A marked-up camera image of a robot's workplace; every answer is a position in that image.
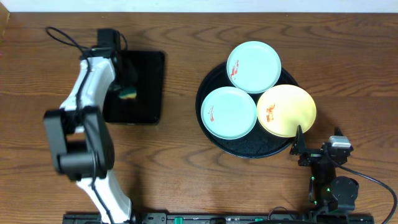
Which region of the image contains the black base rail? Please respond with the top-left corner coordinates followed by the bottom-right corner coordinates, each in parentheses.
top-left (62, 212), bottom-right (376, 224)

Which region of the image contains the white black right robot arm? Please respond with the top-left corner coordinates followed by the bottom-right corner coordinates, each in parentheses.
top-left (290, 126), bottom-right (359, 222)

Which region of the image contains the yellow plate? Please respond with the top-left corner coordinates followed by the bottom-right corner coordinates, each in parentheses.
top-left (257, 85), bottom-right (317, 138)

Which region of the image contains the black round serving tray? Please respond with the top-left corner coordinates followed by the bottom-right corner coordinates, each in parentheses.
top-left (195, 62), bottom-right (294, 158)

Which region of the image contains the green yellow sponge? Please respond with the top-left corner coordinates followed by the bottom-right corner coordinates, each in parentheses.
top-left (118, 86), bottom-right (137, 100)

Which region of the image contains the black rectangular water tray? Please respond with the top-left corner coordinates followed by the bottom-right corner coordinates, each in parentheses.
top-left (103, 50), bottom-right (165, 124)

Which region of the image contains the mint green plate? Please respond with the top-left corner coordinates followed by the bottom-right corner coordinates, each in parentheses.
top-left (200, 86), bottom-right (257, 140)
top-left (226, 41), bottom-right (282, 94)

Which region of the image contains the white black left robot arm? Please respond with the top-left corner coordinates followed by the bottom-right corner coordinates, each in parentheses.
top-left (44, 47), bottom-right (134, 223)

